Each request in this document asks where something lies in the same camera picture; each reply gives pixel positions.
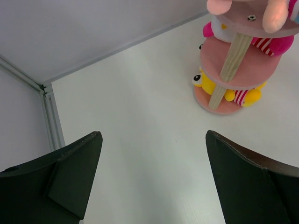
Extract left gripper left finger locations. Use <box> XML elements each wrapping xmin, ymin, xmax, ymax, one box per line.
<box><xmin>0</xmin><ymin>131</ymin><xmax>103</xmax><ymax>224</ymax></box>

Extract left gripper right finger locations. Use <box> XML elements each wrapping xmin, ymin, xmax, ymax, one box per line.
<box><xmin>206</xmin><ymin>130</ymin><xmax>299</xmax><ymax>224</ymax></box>

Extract yellow plush toy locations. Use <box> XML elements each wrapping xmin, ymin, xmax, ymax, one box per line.
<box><xmin>192</xmin><ymin>67</ymin><xmax>267</xmax><ymax>107</ymax></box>

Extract pink white panda plush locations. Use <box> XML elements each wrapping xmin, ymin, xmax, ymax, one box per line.
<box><xmin>202</xmin><ymin>20</ymin><xmax>295</xmax><ymax>56</ymax></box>

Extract boy doll blue shorts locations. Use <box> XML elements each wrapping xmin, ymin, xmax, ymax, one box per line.
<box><xmin>206</xmin><ymin>0</ymin><xmax>299</xmax><ymax>34</ymax></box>

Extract pink three-tier shelf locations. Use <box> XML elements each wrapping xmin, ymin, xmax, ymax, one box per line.
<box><xmin>194</xmin><ymin>7</ymin><xmax>299</xmax><ymax>115</ymax></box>

